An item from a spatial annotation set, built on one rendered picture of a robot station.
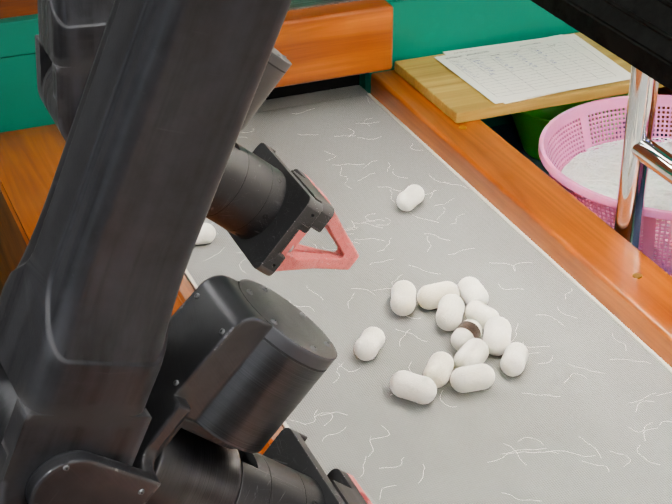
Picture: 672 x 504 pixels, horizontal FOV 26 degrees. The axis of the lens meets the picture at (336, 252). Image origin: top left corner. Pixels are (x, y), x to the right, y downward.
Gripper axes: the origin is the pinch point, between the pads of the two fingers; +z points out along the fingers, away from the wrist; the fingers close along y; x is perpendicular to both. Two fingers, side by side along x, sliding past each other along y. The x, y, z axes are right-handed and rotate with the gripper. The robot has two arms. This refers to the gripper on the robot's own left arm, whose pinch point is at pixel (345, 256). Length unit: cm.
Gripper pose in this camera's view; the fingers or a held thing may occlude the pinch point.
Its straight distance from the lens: 111.1
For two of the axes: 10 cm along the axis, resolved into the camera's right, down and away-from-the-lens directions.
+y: -3.9, -4.6, 8.0
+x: -6.1, 7.8, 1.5
